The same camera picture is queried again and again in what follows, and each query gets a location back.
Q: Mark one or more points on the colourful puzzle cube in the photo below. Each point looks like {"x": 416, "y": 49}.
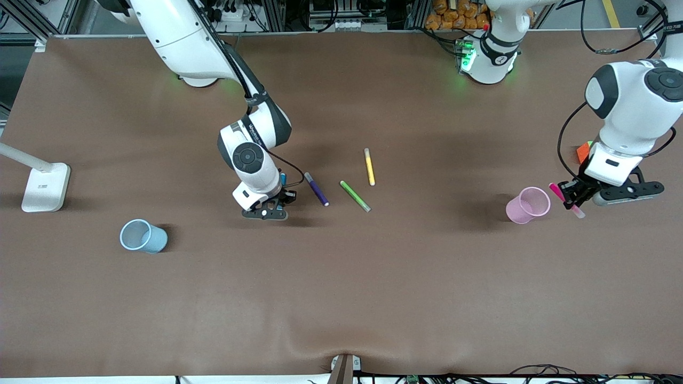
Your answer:
{"x": 582, "y": 153}

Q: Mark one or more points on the white desk lamp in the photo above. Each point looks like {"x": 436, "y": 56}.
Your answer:
{"x": 45, "y": 186}

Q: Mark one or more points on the white power strip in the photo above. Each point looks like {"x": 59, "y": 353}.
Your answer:
{"x": 235, "y": 15}

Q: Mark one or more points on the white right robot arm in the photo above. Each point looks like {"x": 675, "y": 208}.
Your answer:
{"x": 181, "y": 37}

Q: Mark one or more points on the aluminium frame corner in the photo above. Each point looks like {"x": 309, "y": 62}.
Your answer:
{"x": 32, "y": 21}
{"x": 653, "y": 32}

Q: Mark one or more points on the yellow marker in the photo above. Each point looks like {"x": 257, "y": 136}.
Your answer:
{"x": 369, "y": 168}

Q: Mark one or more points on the aluminium camera post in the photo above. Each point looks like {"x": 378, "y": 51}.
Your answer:
{"x": 342, "y": 370}

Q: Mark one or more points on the orange snack bag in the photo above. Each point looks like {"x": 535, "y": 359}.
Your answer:
{"x": 453, "y": 18}

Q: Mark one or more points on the pink marker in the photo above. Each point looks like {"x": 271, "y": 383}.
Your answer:
{"x": 555, "y": 190}

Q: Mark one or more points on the blue marker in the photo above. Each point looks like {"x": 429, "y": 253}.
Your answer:
{"x": 283, "y": 178}

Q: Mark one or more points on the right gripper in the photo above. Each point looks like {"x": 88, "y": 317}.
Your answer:
{"x": 284, "y": 196}

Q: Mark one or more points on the grey equipment rack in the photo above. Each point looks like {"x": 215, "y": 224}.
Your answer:
{"x": 347, "y": 24}

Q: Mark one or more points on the green marker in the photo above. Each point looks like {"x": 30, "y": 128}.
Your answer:
{"x": 354, "y": 195}

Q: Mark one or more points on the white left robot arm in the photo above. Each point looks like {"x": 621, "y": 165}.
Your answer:
{"x": 635, "y": 106}

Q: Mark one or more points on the light blue cup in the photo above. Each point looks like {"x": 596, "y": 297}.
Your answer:
{"x": 155, "y": 240}

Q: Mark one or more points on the pink cup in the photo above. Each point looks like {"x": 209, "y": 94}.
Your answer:
{"x": 515, "y": 210}

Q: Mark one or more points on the purple marker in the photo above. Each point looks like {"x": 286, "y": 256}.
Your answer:
{"x": 318, "y": 192}

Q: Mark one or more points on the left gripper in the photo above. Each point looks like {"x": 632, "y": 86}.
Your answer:
{"x": 577, "y": 190}

